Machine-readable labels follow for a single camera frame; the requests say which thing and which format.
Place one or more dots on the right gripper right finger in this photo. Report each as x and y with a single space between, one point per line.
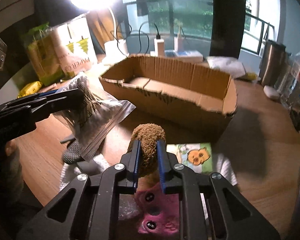
176 178

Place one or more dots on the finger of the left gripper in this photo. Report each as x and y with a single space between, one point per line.
55 93
38 107

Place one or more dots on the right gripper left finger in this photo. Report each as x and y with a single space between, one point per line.
121 178

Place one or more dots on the cartoon tissue pack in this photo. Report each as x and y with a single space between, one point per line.
197 156

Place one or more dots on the pink plush monster toy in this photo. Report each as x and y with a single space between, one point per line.
159 212

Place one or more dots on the white paper towel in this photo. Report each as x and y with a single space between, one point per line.
128 208

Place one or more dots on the grey dotted sock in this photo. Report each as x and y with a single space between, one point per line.
72 153

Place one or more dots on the brown plush bear toy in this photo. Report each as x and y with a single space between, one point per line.
148 135

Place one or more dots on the clear zip bag with print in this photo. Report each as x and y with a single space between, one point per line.
96 116

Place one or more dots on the small yellow packet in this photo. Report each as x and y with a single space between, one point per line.
30 88

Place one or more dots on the green yellow snack bag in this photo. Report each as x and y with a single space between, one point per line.
41 52

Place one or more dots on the white paper cup bag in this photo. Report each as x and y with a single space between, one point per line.
73 46

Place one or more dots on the open cardboard box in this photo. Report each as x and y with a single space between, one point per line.
192 95

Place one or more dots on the brown curtain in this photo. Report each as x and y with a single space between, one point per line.
101 26

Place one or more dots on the white power strip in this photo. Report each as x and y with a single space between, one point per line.
192 56

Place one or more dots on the folded white napkins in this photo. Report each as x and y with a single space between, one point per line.
232 66

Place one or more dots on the white desk lamp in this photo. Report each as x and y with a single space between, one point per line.
114 53

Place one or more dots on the white earbuds case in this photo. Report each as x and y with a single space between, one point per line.
271 93

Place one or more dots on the clear water bottle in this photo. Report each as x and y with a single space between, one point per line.
290 96

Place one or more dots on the stainless steel tumbler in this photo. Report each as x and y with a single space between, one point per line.
273 58

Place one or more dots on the white charger with black cable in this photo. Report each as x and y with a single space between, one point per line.
159 43

